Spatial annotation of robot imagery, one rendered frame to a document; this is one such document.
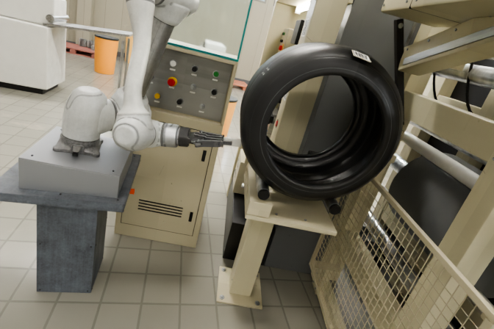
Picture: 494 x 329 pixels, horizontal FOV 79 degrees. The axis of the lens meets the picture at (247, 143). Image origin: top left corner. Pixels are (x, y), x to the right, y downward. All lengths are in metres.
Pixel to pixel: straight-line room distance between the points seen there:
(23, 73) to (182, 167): 3.34
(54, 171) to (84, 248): 0.47
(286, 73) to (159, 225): 1.45
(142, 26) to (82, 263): 1.17
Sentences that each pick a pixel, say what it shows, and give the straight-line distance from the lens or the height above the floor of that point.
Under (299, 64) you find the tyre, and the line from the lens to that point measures 0.98.
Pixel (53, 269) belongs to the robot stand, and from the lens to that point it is 1.84.
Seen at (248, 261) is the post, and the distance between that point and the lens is 1.80.
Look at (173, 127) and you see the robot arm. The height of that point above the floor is 1.05.
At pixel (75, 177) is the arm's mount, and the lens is 1.40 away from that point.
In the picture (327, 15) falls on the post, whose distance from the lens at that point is 1.38.
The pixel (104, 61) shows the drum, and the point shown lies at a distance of 6.53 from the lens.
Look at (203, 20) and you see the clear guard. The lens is 1.70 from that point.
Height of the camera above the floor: 1.44
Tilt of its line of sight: 20 degrees down
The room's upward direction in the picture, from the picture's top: 15 degrees clockwise
